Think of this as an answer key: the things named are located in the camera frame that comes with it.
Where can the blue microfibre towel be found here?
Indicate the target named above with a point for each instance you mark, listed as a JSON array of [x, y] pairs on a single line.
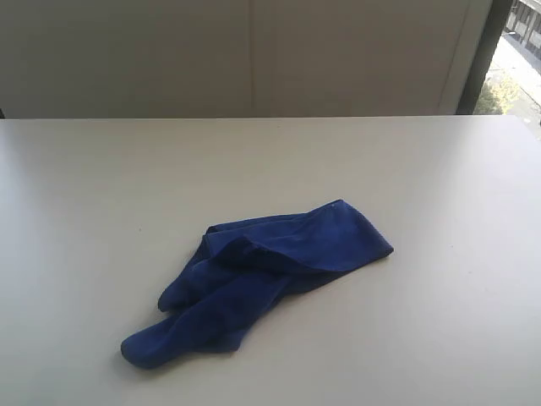
[[243, 269]]

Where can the dark window frame post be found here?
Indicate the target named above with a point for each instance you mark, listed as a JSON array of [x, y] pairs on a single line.
[[488, 41]]

